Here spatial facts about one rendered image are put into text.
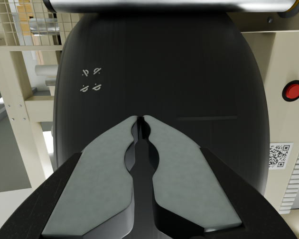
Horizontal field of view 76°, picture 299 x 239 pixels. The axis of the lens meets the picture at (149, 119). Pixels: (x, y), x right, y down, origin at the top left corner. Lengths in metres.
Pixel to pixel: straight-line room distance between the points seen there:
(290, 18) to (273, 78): 0.12
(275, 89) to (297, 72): 0.05
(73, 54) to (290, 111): 0.44
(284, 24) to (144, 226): 0.35
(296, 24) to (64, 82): 0.33
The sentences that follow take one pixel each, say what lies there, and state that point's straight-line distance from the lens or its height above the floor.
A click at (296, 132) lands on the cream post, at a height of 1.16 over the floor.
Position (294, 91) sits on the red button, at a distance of 0.49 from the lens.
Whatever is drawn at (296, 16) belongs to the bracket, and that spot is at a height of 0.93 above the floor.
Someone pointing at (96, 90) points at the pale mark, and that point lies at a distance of 0.23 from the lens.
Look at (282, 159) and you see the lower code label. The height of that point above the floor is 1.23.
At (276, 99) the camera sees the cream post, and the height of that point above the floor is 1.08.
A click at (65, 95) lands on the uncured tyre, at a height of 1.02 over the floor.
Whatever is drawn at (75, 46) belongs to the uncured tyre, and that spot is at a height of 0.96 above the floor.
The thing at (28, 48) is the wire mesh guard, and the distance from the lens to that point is 0.87.
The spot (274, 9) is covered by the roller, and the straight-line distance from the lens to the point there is 0.36.
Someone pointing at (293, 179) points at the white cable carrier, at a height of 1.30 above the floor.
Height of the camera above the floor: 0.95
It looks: 24 degrees up
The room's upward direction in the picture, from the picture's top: 179 degrees clockwise
